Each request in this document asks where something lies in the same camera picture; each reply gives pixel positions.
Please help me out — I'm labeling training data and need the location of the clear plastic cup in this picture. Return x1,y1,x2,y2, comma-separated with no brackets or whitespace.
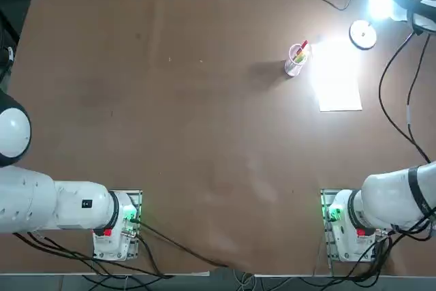
284,43,313,77

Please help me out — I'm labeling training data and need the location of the white paper sheet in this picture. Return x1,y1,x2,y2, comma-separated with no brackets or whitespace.
306,41,363,112

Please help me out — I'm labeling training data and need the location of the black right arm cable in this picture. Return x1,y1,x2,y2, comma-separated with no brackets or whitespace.
378,30,432,164

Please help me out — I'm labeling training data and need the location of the white gooseneck desk lamp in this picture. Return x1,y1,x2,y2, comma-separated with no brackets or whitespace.
349,0,409,50

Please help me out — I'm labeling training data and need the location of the black base power cable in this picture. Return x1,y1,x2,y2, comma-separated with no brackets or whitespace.
134,217,238,269

